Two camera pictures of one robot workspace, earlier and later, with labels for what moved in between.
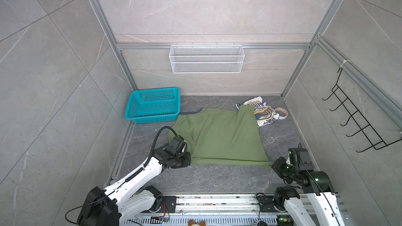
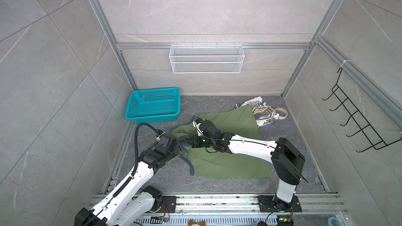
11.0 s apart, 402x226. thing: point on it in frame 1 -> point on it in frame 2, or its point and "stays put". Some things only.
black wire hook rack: x=377 y=142 stays put
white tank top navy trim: x=266 y=115 stays put
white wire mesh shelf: x=203 y=59 stays put
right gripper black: x=277 y=165 -> x=194 y=144
